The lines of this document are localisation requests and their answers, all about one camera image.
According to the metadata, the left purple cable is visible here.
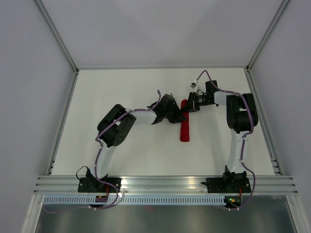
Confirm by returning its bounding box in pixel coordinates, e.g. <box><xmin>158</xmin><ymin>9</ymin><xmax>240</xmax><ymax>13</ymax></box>
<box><xmin>43</xmin><ymin>89</ymin><xmax>162</xmax><ymax>214</ymax></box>

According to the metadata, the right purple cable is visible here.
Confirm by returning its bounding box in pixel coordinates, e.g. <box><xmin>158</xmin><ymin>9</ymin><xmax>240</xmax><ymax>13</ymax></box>
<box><xmin>194</xmin><ymin>70</ymin><xmax>257</xmax><ymax>212</ymax></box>

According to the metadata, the purple cable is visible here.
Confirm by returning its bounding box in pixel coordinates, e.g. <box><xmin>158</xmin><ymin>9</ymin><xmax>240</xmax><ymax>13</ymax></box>
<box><xmin>43</xmin><ymin>89</ymin><xmax>162</xmax><ymax>214</ymax></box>
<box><xmin>194</xmin><ymin>70</ymin><xmax>257</xmax><ymax>212</ymax></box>

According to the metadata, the aluminium frame post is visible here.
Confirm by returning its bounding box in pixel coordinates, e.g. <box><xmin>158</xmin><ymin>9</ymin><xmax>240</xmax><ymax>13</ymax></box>
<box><xmin>33</xmin><ymin>0</ymin><xmax>79</xmax><ymax>73</ymax></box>
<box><xmin>244</xmin><ymin>0</ymin><xmax>291</xmax><ymax>72</ymax></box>

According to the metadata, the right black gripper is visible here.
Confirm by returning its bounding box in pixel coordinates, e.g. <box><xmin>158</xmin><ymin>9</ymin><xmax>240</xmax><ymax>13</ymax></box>
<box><xmin>180</xmin><ymin>92</ymin><xmax>212</xmax><ymax>113</ymax></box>

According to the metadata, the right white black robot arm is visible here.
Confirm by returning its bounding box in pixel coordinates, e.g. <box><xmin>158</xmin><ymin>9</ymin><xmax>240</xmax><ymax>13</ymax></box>
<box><xmin>182</xmin><ymin>80</ymin><xmax>259</xmax><ymax>193</ymax></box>

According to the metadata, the aluminium frame left post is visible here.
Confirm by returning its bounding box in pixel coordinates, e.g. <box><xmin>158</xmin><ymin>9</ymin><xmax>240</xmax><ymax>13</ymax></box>
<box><xmin>33</xmin><ymin>0</ymin><xmax>79</xmax><ymax>73</ymax></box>

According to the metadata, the red cloth napkin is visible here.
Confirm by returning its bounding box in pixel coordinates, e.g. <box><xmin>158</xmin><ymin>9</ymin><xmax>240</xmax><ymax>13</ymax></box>
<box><xmin>180</xmin><ymin>112</ymin><xmax>190</xmax><ymax>142</ymax></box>

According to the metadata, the aluminium front rail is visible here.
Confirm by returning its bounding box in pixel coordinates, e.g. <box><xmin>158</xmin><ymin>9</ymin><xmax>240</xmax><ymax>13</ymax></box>
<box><xmin>34</xmin><ymin>175</ymin><xmax>298</xmax><ymax>196</ymax></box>

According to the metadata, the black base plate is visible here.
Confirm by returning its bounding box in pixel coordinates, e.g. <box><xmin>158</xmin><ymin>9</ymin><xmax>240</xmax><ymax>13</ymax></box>
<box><xmin>78</xmin><ymin>177</ymin><xmax>122</xmax><ymax>193</ymax></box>
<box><xmin>201</xmin><ymin>178</ymin><xmax>251</xmax><ymax>194</ymax></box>

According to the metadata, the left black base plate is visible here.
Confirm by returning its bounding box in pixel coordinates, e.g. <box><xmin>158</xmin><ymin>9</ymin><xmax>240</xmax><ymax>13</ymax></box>
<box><xmin>78</xmin><ymin>177</ymin><xmax>122</xmax><ymax>193</ymax></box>

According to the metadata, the aluminium frame right post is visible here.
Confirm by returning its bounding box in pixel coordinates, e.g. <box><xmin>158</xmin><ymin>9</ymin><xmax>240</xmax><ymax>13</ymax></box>
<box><xmin>244</xmin><ymin>0</ymin><xmax>291</xmax><ymax>72</ymax></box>

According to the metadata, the white slotted cable duct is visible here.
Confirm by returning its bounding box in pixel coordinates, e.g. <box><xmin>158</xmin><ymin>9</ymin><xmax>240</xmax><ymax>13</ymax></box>
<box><xmin>44</xmin><ymin>195</ymin><xmax>225</xmax><ymax>205</ymax></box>

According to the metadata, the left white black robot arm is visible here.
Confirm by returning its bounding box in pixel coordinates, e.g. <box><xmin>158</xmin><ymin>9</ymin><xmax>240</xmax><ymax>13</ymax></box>
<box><xmin>89</xmin><ymin>93</ymin><xmax>187</xmax><ymax>192</ymax></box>

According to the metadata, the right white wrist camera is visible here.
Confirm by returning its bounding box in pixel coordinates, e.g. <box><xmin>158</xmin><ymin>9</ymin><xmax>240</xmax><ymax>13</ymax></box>
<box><xmin>190</xmin><ymin>80</ymin><xmax>200</xmax><ymax>92</ymax></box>

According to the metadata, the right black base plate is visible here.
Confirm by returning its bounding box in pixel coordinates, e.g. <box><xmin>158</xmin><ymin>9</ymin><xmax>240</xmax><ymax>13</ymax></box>
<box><xmin>201</xmin><ymin>178</ymin><xmax>251</xmax><ymax>194</ymax></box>

